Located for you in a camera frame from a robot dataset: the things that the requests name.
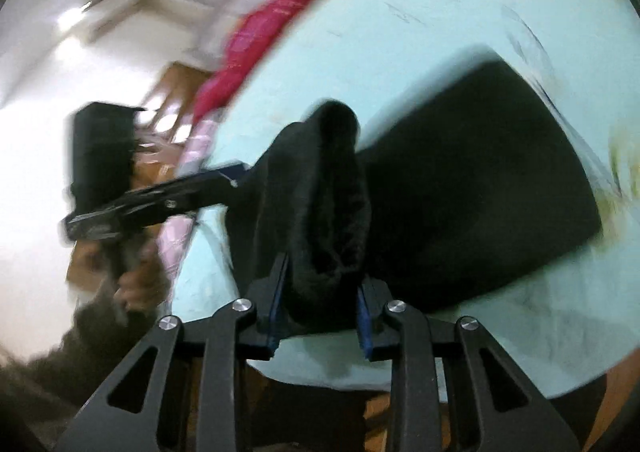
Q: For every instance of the light blue floral bedsheet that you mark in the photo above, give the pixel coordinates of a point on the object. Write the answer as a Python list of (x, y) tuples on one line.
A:
[(571, 322)]

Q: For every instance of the black pants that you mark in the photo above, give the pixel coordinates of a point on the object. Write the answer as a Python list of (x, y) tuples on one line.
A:
[(474, 186)]

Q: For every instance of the left hand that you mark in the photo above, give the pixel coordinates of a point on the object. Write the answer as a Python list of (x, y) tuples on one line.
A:
[(145, 287)]

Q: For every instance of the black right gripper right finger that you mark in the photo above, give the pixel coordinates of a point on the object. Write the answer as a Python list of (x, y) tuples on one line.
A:
[(453, 387)]

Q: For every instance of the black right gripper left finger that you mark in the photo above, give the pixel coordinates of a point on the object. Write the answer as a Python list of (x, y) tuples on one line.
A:
[(182, 387)]

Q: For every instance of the red blanket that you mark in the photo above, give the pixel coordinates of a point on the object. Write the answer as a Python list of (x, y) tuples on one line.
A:
[(250, 41)]

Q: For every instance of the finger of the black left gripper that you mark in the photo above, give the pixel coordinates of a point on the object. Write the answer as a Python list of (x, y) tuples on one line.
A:
[(155, 204)]

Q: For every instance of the pink grey pillow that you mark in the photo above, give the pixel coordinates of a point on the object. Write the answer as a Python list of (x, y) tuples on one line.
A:
[(175, 232)]

